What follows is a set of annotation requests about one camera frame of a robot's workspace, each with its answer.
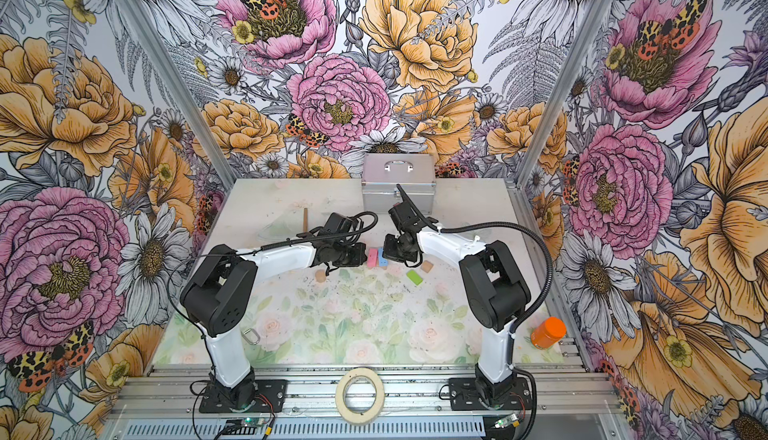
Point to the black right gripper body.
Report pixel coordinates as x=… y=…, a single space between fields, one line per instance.
x=396 y=249

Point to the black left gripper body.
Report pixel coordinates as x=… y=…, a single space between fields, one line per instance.
x=347 y=255

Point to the light blue wood block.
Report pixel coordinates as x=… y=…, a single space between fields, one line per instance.
x=382 y=261

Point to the pink wood block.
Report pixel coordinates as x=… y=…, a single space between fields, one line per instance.
x=372 y=258

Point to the green wood block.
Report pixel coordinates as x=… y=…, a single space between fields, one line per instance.
x=414 y=277

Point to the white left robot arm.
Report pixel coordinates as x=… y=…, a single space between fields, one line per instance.
x=217 y=296

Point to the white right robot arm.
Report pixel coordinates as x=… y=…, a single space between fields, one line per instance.
x=496 y=292

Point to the quarter round wood block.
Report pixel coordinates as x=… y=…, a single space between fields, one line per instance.
x=426 y=266

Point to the silver aluminium first aid case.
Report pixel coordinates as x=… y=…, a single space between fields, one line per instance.
x=383 y=172

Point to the metal scissors tongs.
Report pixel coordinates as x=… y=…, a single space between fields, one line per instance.
x=251 y=336

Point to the orange pill bottle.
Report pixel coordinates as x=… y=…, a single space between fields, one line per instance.
x=548 y=333

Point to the masking tape roll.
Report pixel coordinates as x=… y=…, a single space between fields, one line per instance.
x=360 y=396

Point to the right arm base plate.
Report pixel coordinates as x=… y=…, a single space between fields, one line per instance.
x=514 y=394

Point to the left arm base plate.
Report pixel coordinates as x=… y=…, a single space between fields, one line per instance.
x=250 y=396

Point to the aluminium corner frame post right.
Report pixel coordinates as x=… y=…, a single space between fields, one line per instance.
x=583 y=40

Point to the aluminium corner frame post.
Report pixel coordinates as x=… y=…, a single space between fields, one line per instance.
x=151 y=42
x=583 y=40

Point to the aluminium corner frame post left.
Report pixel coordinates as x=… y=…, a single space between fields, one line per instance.
x=151 y=42

